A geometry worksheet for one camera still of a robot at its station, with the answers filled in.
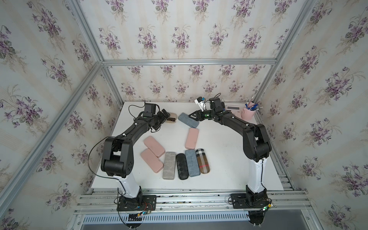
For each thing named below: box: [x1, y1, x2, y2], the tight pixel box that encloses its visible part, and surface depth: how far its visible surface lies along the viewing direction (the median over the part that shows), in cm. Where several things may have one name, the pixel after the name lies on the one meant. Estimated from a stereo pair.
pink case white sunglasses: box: [184, 127, 199, 150], surface depth 101 cm
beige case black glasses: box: [175, 152, 190, 180], surface depth 85 cm
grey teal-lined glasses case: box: [177, 112, 200, 129], surface depth 107 cm
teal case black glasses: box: [184, 149, 201, 177], surface depth 86 cm
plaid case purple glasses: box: [195, 148, 211, 174], surface depth 86 cm
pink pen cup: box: [241, 102, 259, 121], surface depth 107 cm
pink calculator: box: [225, 104, 242, 118], surface depth 116 cm
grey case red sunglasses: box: [162, 151, 176, 180], surface depth 85 cm
